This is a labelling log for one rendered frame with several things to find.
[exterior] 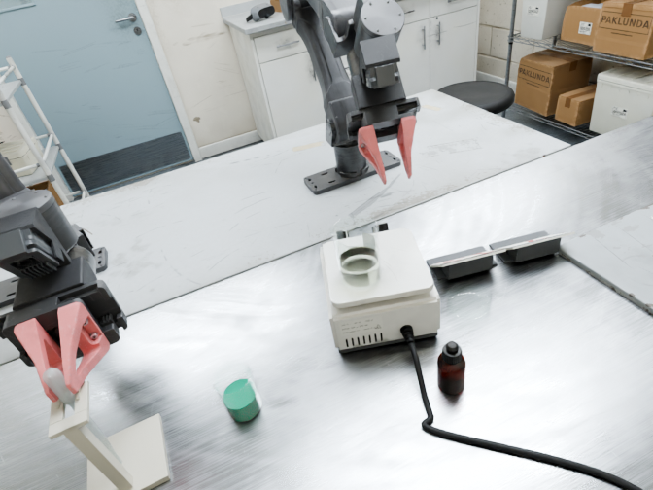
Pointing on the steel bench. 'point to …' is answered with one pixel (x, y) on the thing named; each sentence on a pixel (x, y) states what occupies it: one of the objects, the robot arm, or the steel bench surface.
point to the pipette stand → (149, 465)
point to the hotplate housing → (383, 320)
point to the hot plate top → (400, 274)
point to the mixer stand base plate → (619, 256)
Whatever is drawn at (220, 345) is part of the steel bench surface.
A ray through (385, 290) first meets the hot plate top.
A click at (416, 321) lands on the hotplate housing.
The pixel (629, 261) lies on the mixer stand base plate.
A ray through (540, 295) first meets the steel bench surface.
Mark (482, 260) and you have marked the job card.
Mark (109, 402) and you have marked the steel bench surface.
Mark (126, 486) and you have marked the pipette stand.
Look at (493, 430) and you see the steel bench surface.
